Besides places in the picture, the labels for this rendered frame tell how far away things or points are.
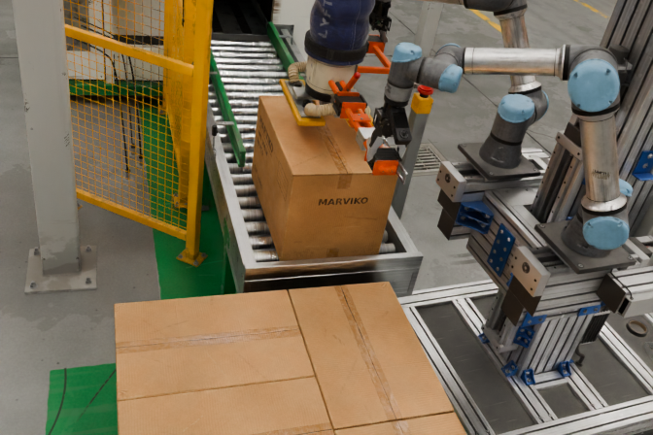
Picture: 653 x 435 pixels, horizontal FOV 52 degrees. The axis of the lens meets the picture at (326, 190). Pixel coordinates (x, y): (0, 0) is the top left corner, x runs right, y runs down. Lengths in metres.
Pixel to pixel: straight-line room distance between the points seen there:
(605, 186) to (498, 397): 1.15
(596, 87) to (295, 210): 1.13
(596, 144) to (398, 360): 0.95
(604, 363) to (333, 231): 1.32
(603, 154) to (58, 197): 2.14
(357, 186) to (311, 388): 0.73
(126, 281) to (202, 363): 1.16
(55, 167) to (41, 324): 0.67
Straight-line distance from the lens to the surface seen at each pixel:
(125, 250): 3.42
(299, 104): 2.46
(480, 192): 2.47
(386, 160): 1.95
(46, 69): 2.73
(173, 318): 2.31
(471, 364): 2.85
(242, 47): 4.29
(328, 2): 2.31
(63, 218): 3.09
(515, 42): 2.49
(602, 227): 1.95
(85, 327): 3.06
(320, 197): 2.39
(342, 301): 2.44
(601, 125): 1.84
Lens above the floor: 2.19
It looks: 33 degrees down
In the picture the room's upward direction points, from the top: 10 degrees clockwise
